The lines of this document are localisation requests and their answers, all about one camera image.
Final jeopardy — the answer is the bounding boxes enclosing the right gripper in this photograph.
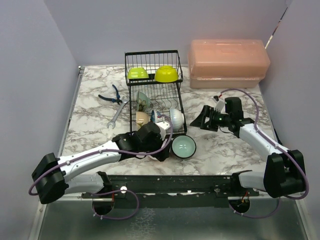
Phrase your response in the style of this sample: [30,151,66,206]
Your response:
[190,104,231,132]

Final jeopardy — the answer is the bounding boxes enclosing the beige floral bowl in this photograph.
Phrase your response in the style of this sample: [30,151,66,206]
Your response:
[135,111,150,130]

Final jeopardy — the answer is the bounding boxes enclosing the mint green floral bowl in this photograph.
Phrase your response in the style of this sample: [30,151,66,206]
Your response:
[136,91,150,113]

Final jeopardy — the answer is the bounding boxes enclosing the yellow-green bowl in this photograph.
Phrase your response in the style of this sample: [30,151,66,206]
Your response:
[154,65,179,83]

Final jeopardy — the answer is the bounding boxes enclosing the white square bowl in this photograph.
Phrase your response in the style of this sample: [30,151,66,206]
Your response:
[127,67,149,80]

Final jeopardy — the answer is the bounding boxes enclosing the orange bowl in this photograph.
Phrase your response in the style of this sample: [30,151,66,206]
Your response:
[147,155,161,162]

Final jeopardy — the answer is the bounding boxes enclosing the blue floral bowl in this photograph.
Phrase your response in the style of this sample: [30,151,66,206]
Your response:
[150,109,162,123]

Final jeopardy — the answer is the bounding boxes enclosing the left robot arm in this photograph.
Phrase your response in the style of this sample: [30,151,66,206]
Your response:
[28,121,171,205]

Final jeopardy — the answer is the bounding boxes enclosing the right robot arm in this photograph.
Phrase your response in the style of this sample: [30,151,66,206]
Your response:
[190,96,307,198]

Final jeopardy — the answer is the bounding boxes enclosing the black rimmed bowl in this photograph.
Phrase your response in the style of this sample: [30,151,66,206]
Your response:
[171,135,197,160]

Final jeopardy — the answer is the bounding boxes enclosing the pink plastic storage box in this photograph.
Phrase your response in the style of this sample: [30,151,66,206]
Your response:
[188,39,271,89]

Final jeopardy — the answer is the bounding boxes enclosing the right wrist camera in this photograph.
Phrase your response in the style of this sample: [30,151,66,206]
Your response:
[213,94,225,113]

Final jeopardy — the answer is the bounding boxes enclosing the blue handled pliers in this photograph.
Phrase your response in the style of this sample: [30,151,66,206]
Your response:
[98,84,124,105]

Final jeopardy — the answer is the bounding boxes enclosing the black wire dish rack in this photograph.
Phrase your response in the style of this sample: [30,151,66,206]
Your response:
[124,50,184,132]

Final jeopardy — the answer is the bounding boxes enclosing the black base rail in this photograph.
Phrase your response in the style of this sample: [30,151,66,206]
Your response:
[82,172,259,211]

